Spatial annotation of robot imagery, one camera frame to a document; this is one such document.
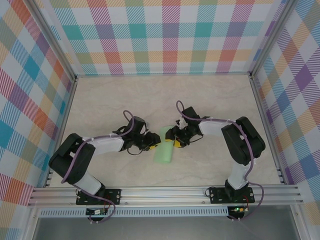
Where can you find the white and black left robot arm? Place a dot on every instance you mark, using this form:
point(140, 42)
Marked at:
point(90, 183)

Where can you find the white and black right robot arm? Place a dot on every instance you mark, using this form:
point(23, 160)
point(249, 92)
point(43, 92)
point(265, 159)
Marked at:
point(237, 175)

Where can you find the grey metal sheet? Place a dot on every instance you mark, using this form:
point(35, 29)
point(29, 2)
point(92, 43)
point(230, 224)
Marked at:
point(162, 228)

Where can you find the small circuit board green light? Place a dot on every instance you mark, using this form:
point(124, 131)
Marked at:
point(238, 209)

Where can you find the wide aluminium mounting rail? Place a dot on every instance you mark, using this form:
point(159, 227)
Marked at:
point(162, 195)

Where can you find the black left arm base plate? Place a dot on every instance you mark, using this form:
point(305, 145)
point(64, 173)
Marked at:
point(115, 196)

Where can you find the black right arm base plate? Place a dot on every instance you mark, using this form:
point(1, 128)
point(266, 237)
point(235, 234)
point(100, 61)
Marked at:
point(216, 195)

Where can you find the aluminium table edge rail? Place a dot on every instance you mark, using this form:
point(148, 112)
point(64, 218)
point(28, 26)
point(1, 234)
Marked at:
point(65, 112)
point(263, 112)

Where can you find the aluminium frame post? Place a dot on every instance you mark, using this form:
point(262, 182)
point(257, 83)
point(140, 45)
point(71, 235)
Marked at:
point(57, 42)
point(271, 37)

